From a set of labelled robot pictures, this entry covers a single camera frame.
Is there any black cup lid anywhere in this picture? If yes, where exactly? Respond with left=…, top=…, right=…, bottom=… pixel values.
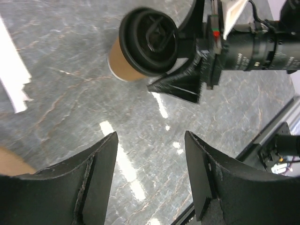
left=119, top=7, right=179, bottom=77

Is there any white straw pack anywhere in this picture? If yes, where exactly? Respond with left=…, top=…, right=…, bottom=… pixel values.
left=0, top=19, right=31, bottom=113

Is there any brown pulp cup carrier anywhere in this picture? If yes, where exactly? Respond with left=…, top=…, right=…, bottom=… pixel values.
left=0, top=147, right=36, bottom=176

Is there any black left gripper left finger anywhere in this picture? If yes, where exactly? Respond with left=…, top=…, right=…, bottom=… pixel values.
left=0, top=132, right=118, bottom=225

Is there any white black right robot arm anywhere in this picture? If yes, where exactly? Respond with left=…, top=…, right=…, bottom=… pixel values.
left=148, top=0, right=300, bottom=103

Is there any single paper cup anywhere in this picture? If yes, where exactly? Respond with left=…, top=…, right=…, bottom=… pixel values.
left=108, top=38, right=146, bottom=82

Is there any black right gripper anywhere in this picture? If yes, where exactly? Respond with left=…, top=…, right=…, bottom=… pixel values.
left=147, top=0, right=224, bottom=104

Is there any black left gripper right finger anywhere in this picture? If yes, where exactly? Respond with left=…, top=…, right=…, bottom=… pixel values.
left=185, top=131, right=300, bottom=225

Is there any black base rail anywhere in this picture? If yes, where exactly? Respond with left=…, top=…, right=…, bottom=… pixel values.
left=236, top=96, right=300, bottom=174

